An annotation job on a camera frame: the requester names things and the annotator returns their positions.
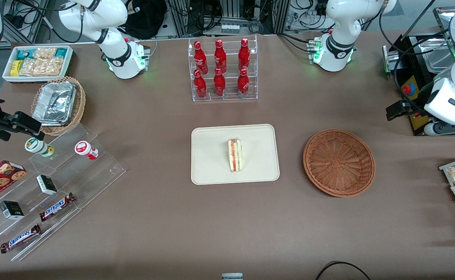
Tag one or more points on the clear acrylic bottle rack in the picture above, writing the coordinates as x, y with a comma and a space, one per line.
229, 50

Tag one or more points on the small black box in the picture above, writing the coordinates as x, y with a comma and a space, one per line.
46, 184
11, 210

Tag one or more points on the red cola bottle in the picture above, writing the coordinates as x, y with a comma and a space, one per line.
243, 84
220, 57
200, 86
219, 84
244, 56
200, 58

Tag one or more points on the black hot dog machine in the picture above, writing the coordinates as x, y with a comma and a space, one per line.
410, 66

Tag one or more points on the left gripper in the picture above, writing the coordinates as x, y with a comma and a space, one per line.
411, 106

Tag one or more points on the triangular sandwich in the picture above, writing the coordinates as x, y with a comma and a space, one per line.
235, 155

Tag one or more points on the clear cracker bag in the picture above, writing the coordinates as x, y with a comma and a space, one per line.
44, 53
53, 67
31, 68

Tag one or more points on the red cookie box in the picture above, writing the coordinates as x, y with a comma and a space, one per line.
0, 181

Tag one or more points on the beige rectangular tray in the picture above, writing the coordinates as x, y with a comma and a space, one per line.
212, 155

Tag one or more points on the white power strip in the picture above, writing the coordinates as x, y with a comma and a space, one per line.
230, 28

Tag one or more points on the black bag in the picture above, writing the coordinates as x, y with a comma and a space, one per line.
146, 21

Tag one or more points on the yellow snack packet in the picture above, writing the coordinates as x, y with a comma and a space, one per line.
16, 68

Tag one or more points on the brown snickers bar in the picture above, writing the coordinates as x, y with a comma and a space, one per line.
20, 238
56, 207

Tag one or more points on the light oval wicker basket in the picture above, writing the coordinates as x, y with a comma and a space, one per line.
80, 105

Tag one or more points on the grey camera mount top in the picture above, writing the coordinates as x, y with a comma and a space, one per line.
232, 276

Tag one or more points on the aluminium frame post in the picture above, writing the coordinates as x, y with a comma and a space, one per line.
179, 19
280, 17

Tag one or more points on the brown round wicker basket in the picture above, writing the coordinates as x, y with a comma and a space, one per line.
338, 163

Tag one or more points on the teal snack packet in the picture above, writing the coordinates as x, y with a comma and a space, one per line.
61, 52
25, 53

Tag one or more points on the stacked foil containers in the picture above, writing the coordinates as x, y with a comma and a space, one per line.
54, 103

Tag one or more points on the red lid yogurt cup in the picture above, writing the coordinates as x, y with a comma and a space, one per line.
85, 149

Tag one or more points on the green lid yogurt cup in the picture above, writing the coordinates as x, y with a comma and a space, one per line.
37, 146

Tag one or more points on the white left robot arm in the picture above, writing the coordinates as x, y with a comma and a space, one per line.
340, 58

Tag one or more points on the steel machine pan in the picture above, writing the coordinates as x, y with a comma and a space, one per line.
435, 62

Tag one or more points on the white snack bin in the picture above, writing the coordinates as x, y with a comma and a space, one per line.
69, 62

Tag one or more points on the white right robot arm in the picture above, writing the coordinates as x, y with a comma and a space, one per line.
122, 62

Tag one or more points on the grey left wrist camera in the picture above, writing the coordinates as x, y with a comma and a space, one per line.
445, 128

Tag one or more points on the clear acrylic stepped stand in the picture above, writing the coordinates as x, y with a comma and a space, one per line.
95, 175

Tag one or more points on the red emergency stop button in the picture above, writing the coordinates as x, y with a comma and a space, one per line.
408, 89

